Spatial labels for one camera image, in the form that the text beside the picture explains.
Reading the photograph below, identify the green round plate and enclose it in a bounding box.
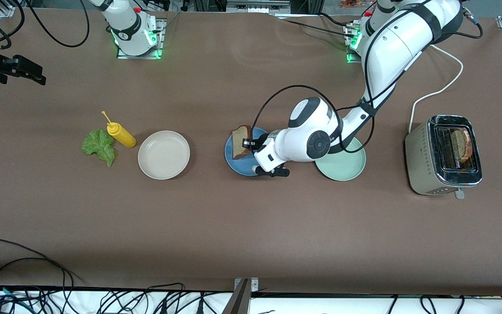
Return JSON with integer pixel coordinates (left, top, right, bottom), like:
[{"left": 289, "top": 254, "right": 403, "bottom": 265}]
[{"left": 315, "top": 137, "right": 366, "bottom": 181}]

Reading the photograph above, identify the silver two-slot toaster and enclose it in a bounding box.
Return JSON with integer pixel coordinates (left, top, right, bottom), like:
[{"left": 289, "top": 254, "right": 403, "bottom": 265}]
[{"left": 405, "top": 115, "right": 483, "bottom": 200}]

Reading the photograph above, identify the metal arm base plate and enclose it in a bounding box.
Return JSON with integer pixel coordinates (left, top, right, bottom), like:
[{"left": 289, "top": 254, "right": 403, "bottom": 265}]
[
  {"left": 117, "top": 17, "right": 166, "bottom": 60},
  {"left": 346, "top": 21, "right": 367, "bottom": 64}
]

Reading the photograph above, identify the white toaster power cord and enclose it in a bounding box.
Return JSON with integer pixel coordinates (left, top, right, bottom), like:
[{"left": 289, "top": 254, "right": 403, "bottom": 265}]
[{"left": 409, "top": 44, "right": 464, "bottom": 134}]

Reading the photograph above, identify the brown bread slice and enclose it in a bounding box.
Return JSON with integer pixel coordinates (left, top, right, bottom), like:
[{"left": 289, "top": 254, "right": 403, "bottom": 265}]
[
  {"left": 451, "top": 130, "right": 472, "bottom": 163},
  {"left": 232, "top": 125, "right": 254, "bottom": 160}
]

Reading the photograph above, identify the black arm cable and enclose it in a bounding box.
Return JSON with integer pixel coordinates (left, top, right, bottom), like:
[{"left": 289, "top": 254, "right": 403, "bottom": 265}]
[
  {"left": 250, "top": 0, "right": 483, "bottom": 154},
  {"left": 0, "top": 0, "right": 90, "bottom": 55}
]

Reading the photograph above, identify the green lettuce leaf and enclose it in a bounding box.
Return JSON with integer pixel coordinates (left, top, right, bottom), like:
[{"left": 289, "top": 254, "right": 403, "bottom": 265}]
[{"left": 81, "top": 129, "right": 116, "bottom": 167}]

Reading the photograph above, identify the grey metal box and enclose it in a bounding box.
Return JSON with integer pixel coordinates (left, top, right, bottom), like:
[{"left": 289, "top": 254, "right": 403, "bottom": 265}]
[{"left": 226, "top": 0, "right": 292, "bottom": 14}]

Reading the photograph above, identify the white round plate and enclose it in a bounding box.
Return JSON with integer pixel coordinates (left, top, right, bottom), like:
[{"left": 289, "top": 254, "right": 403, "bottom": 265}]
[{"left": 138, "top": 130, "right": 190, "bottom": 180}]

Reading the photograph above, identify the metal table edge bracket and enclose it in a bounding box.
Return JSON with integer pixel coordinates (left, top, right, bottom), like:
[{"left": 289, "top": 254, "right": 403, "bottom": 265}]
[{"left": 222, "top": 277, "right": 259, "bottom": 314}]

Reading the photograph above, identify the yellow squeeze bottle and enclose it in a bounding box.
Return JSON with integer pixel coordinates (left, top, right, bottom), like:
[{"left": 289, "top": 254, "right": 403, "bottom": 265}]
[{"left": 101, "top": 111, "right": 137, "bottom": 149}]

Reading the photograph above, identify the blue round plate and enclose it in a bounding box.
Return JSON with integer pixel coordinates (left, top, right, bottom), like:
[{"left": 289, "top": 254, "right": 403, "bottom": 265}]
[{"left": 224, "top": 127, "right": 270, "bottom": 177}]

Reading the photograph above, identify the black table cable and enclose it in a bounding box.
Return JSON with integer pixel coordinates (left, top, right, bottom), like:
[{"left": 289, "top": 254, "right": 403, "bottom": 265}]
[{"left": 273, "top": 12, "right": 358, "bottom": 39}]

